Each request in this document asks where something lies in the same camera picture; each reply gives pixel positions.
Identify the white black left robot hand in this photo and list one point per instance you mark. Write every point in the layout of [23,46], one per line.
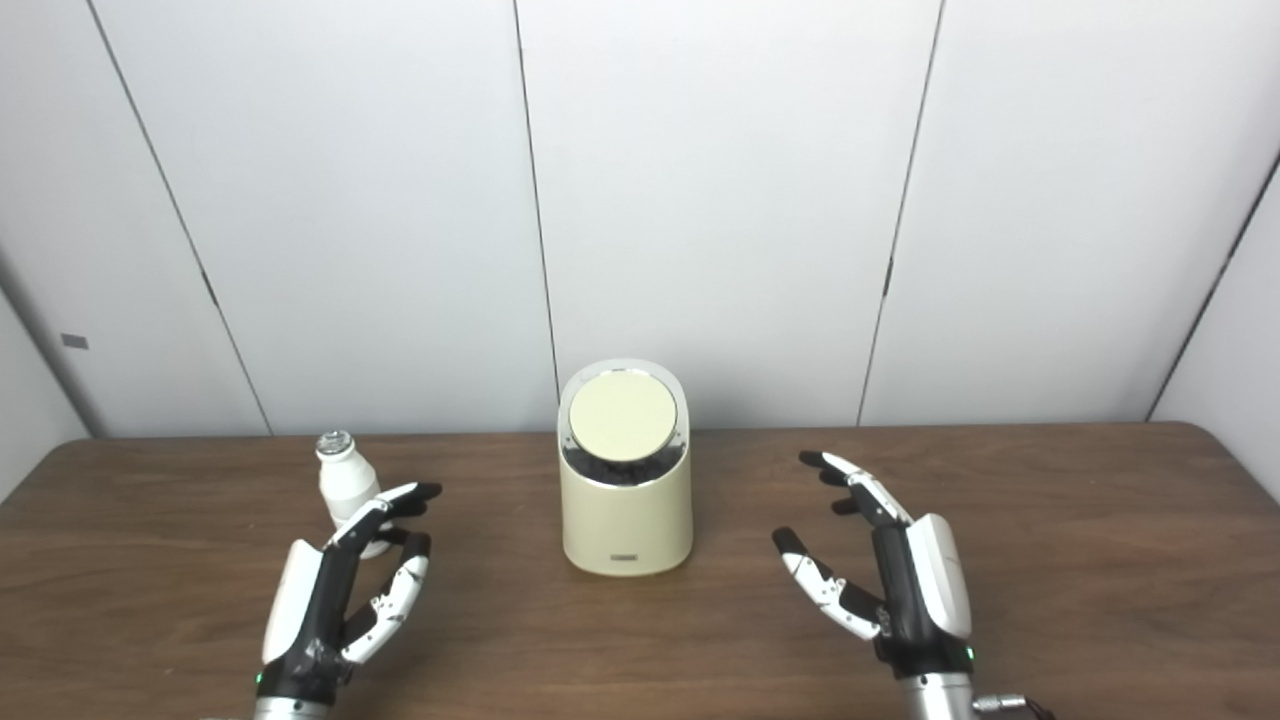
[320,600]

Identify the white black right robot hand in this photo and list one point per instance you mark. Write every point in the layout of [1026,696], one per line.
[915,600]

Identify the small white plastic bottle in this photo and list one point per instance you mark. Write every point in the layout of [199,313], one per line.
[345,485]

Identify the cream-colored cylindrical bin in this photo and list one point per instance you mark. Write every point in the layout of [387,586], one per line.
[625,520]

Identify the round cream bin lid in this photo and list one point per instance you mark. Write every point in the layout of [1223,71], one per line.
[622,415]

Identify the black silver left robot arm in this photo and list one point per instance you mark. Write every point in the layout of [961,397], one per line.
[290,710]

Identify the small black panel clip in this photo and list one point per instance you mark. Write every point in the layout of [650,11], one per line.
[887,277]
[210,290]

